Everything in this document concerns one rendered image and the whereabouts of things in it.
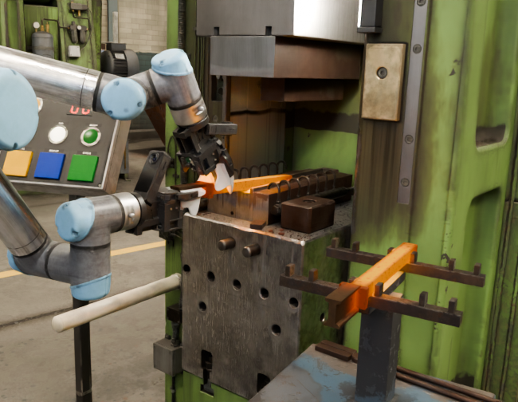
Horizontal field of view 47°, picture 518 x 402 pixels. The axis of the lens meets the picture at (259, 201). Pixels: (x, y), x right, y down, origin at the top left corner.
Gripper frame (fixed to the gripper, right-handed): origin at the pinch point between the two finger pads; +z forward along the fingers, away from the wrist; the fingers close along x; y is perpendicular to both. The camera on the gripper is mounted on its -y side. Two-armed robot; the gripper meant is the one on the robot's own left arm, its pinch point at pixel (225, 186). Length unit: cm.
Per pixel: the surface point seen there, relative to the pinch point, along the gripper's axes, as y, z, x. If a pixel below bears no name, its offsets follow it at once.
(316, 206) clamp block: -7.5, 8.3, 19.6
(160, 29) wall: -593, 230, -692
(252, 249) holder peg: 7.6, 11.2, 9.8
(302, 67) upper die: -31.0, -15.3, 7.6
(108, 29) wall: -504, 188, -708
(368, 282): 21, -5, 50
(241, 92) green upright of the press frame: -34.9, -4.3, -18.7
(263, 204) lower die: -4.4, 8.0, 6.0
